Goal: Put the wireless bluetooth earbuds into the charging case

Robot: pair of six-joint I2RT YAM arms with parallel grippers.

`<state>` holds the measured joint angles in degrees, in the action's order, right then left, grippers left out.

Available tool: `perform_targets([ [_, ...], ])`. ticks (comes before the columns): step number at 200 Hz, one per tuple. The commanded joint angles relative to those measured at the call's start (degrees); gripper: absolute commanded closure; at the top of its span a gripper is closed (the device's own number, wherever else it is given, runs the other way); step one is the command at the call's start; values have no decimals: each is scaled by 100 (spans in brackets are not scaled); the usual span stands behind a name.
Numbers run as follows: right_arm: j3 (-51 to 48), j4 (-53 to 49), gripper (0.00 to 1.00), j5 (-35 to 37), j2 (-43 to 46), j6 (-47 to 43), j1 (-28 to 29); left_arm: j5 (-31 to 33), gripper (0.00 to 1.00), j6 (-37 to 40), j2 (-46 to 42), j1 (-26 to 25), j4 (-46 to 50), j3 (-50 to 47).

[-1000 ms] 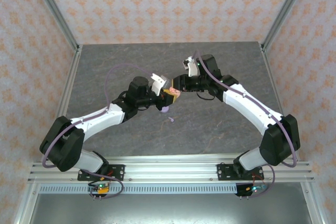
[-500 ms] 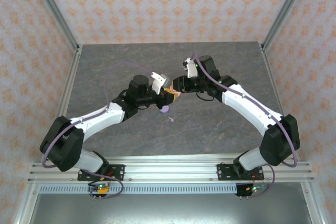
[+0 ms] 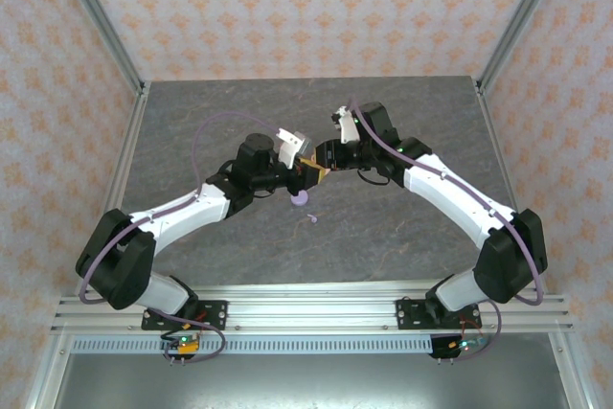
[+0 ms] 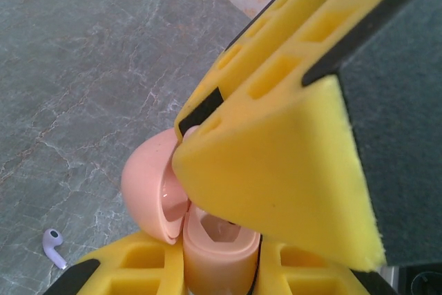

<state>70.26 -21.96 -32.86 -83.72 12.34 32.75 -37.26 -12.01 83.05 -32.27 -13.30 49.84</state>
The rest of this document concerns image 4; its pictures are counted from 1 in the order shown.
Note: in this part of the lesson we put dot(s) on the pink earbud charging case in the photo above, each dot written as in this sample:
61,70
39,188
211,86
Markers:
148,188

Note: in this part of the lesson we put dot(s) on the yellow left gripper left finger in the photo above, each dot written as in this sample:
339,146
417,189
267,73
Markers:
138,274

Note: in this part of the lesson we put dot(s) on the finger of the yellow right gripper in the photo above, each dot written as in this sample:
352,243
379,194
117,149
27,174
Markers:
255,32
276,177

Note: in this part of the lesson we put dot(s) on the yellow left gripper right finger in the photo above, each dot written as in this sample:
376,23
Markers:
310,281

